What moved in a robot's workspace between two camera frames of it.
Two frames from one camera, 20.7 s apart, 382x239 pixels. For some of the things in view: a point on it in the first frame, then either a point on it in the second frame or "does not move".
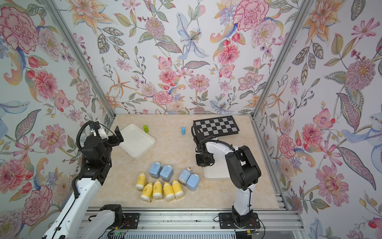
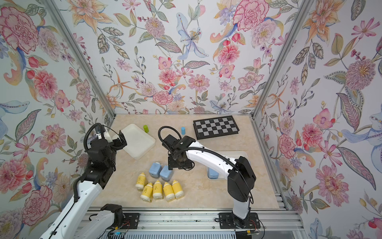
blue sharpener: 166,173 does not move
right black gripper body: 202,160 to 175,163
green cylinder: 145,128 does not move
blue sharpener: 155,170 does not move
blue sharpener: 193,181 to 212,174
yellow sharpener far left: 141,181 does not move
